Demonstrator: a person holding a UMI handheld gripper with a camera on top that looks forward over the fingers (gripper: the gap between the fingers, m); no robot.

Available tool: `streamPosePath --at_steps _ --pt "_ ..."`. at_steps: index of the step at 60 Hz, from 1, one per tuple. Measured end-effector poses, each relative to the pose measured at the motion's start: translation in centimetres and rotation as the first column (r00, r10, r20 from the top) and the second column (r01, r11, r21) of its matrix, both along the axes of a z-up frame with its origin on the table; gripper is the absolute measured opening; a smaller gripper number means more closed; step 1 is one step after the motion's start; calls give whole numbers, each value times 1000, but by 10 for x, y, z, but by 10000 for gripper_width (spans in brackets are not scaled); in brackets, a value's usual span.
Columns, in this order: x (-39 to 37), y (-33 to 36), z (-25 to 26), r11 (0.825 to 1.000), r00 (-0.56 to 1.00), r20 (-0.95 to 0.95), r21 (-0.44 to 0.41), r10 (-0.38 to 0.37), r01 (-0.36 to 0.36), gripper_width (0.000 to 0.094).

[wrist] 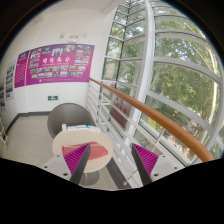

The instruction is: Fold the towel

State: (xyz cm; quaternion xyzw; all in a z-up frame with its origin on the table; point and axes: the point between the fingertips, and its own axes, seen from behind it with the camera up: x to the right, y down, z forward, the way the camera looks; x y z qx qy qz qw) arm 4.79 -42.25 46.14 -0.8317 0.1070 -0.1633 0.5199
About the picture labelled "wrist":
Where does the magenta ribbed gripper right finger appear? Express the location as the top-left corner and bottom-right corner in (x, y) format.
(130, 143), (185, 186)

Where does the wooden orange handrail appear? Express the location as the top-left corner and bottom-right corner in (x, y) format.
(90, 78), (214, 162)

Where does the white window frame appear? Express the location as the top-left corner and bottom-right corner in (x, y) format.
(102, 0), (224, 159)

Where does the white photo wall board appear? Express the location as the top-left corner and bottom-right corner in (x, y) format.
(5, 63), (15, 100)

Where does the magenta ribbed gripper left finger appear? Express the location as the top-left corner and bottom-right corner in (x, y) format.
(42, 143), (92, 185)

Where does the white blue tissue pack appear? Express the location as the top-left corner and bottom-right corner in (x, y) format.
(62, 124), (101, 132)

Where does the red folded towel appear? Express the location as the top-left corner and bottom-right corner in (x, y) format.
(62, 142), (108, 160)

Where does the round white table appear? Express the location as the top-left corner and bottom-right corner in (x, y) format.
(52, 128), (113, 186)

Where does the red sign behind railing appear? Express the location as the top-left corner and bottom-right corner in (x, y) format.
(110, 94), (131, 129)

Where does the grey tub chair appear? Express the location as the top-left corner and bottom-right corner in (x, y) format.
(47, 103), (94, 138)

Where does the green exit sign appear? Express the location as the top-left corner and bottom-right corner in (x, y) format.
(48, 96), (58, 101)

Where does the white metal railing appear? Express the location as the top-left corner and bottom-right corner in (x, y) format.
(87, 81), (164, 188)

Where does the large magenta wall poster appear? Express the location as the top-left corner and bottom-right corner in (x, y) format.
(26, 44), (94, 85)

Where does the narrow magenta wall poster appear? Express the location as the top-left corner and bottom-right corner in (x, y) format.
(14, 51), (29, 88)

